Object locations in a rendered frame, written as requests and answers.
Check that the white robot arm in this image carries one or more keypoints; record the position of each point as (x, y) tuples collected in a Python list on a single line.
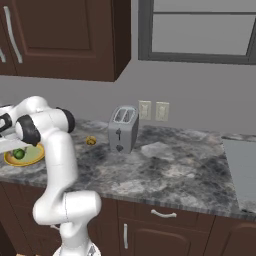
[(60, 166)]

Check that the small yellow-brown bread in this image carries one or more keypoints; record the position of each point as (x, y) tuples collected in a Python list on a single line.
[(90, 140)]

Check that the yellow plate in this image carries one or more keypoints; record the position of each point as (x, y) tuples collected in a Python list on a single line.
[(33, 156)]

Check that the green avocado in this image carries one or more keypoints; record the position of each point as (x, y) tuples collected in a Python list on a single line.
[(18, 153)]

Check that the brown base cabinet door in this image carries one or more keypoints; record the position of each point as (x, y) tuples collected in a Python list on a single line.
[(233, 240), (160, 240), (20, 216)]

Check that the grey toaster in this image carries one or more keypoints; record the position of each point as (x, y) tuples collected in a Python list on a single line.
[(122, 131)]

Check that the brown drawer front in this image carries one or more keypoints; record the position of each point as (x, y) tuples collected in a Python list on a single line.
[(193, 216)]

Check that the grey framed window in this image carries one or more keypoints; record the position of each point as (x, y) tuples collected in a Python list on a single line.
[(200, 30)]

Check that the grey sink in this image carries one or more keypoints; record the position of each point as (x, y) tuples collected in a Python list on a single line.
[(241, 173)]

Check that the cream wall socket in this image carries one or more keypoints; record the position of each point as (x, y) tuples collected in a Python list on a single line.
[(162, 111), (144, 110)]

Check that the dark brown wall cabinet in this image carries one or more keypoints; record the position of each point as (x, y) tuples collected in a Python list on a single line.
[(122, 33)]

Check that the wide brown wall cabinet door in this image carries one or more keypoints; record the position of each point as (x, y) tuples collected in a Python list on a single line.
[(66, 36)]

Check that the narrow brown wall cabinet door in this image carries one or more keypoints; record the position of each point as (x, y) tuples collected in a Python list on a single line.
[(4, 68)]

